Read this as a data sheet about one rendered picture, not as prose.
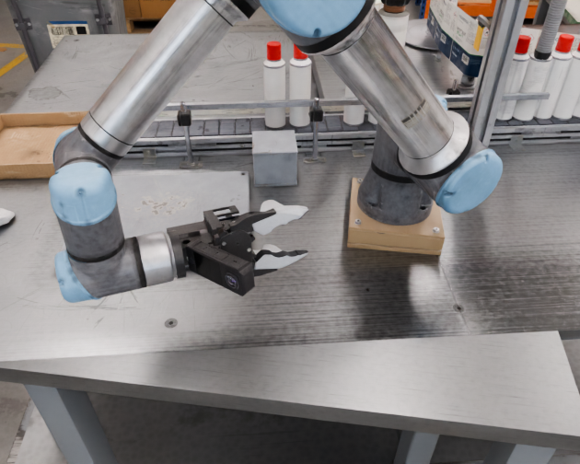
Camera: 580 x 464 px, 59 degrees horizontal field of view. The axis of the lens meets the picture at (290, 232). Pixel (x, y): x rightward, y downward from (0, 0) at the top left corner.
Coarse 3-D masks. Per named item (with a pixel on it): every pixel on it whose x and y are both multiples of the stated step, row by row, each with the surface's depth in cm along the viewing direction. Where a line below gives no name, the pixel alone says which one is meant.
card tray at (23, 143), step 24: (0, 120) 137; (24, 120) 138; (48, 120) 138; (72, 120) 139; (0, 144) 132; (24, 144) 132; (48, 144) 132; (0, 168) 118; (24, 168) 118; (48, 168) 119
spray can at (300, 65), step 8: (296, 48) 117; (296, 56) 118; (304, 56) 118; (296, 64) 118; (304, 64) 118; (296, 72) 119; (304, 72) 119; (296, 80) 121; (304, 80) 121; (296, 88) 122; (304, 88) 122; (296, 96) 123; (304, 96) 123; (296, 112) 126; (304, 112) 126; (296, 120) 127; (304, 120) 127
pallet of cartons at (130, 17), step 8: (128, 0) 415; (136, 0) 414; (144, 0) 414; (152, 0) 414; (160, 0) 414; (168, 0) 414; (128, 8) 419; (136, 8) 419; (144, 8) 418; (152, 8) 418; (160, 8) 418; (168, 8) 418; (128, 16) 423; (136, 16) 422; (144, 16) 422; (152, 16) 422; (160, 16) 422; (128, 24) 428; (128, 32) 433; (136, 32) 433; (144, 32) 432
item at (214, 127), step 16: (464, 112) 135; (160, 128) 128; (176, 128) 128; (192, 128) 128; (208, 128) 128; (224, 128) 128; (240, 128) 128; (256, 128) 128; (288, 128) 128; (304, 128) 128; (320, 128) 128; (336, 128) 128; (352, 128) 128; (368, 128) 128
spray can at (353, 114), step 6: (348, 90) 124; (348, 96) 125; (354, 96) 124; (348, 108) 127; (354, 108) 126; (360, 108) 126; (348, 114) 128; (354, 114) 127; (360, 114) 127; (348, 120) 129; (354, 120) 128; (360, 120) 128
